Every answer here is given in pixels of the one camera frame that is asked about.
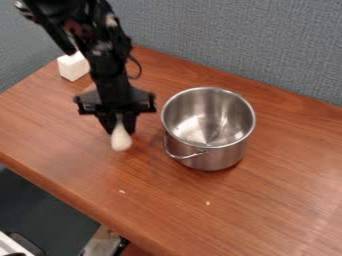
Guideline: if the shiny metal pot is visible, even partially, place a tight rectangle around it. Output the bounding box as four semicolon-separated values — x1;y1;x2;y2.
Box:
160;87;256;171

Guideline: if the white box at corner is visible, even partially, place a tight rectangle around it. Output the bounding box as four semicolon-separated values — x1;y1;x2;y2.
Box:
0;231;36;256

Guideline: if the white toy mushroom red cap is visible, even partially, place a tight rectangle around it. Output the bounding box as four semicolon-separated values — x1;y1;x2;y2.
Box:
110;114;132;151

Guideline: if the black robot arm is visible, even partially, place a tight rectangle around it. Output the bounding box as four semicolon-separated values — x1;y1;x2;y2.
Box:
13;0;156;134

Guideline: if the white plastic bottle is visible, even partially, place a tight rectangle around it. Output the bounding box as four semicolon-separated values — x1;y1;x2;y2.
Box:
57;52;89;82

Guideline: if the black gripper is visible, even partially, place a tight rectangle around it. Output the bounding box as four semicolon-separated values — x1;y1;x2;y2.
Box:
73;56;156;135

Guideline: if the table leg frame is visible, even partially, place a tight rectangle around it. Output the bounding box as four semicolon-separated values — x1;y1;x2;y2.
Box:
78;225;129;256

